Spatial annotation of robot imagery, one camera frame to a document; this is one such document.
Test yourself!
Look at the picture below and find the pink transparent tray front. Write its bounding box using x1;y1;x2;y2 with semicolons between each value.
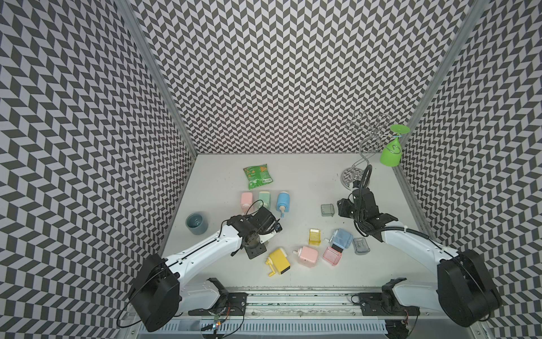
323;247;342;266

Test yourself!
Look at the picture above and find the metal wire glass rack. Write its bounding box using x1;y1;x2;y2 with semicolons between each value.
340;117;390;192

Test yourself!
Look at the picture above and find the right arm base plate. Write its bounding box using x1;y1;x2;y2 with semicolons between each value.
357;292;421;317

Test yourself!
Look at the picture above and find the green plastic wine glass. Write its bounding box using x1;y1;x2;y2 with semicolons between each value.
380;124;411;168

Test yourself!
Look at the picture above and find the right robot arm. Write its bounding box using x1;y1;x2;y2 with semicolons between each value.
337;187;502;328

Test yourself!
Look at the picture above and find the yellow transparent tray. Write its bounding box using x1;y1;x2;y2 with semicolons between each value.
308;229;321;247

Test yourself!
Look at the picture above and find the yellow pencil sharpener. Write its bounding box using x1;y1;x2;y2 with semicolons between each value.
265;248;291;277

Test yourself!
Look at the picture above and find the grey transparent tray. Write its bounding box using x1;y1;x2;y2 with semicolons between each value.
352;237;371;256

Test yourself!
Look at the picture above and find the light blue pencil sharpener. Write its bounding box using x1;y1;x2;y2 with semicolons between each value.
328;229;354;253

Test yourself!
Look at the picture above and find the green snack bag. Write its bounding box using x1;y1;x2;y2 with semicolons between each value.
244;164;273;190

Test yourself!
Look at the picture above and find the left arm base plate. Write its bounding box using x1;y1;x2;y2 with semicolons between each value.
189;292;248;316

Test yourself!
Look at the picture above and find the teal bowl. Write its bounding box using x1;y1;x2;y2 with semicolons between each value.
186;213;208;235

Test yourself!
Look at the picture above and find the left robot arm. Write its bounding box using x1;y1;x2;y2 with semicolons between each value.
128;206;282;332

